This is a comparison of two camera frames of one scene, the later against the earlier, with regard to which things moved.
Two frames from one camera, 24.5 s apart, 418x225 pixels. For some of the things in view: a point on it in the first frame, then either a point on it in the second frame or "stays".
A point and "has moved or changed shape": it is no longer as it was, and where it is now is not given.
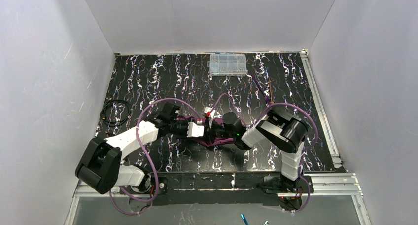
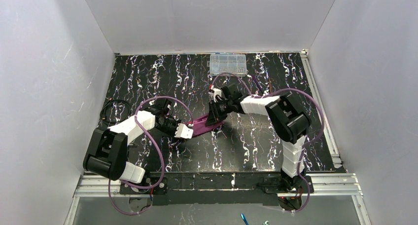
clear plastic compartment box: [227, 65] stays
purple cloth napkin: [205, 142] has moved or changed shape
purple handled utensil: [266, 98] stays
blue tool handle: [244, 218] stays
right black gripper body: [215, 129] -> [216, 113]
